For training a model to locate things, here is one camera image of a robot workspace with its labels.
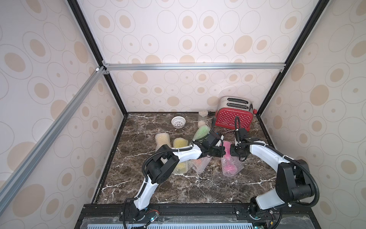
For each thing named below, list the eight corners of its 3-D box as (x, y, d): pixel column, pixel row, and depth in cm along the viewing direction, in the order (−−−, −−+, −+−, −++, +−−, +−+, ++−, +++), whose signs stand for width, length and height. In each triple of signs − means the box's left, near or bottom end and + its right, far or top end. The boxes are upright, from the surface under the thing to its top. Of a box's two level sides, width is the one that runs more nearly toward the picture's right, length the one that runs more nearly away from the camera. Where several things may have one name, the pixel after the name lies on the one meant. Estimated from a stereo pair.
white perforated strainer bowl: (171, 128, 112) (171, 124, 108) (172, 120, 118) (171, 116, 114) (186, 128, 112) (186, 124, 108) (186, 120, 118) (186, 116, 114)
